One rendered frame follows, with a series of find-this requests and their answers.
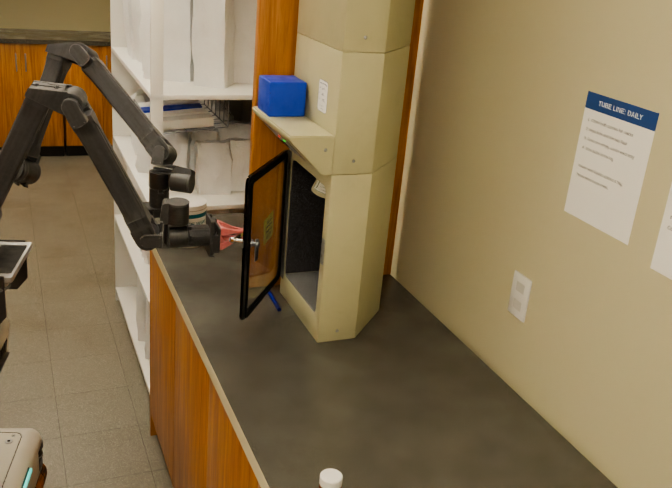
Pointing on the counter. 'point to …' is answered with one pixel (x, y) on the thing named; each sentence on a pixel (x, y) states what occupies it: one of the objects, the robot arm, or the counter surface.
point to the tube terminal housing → (351, 180)
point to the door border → (247, 241)
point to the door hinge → (286, 212)
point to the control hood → (304, 139)
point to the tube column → (358, 15)
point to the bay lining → (303, 223)
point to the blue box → (282, 95)
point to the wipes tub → (195, 208)
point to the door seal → (250, 232)
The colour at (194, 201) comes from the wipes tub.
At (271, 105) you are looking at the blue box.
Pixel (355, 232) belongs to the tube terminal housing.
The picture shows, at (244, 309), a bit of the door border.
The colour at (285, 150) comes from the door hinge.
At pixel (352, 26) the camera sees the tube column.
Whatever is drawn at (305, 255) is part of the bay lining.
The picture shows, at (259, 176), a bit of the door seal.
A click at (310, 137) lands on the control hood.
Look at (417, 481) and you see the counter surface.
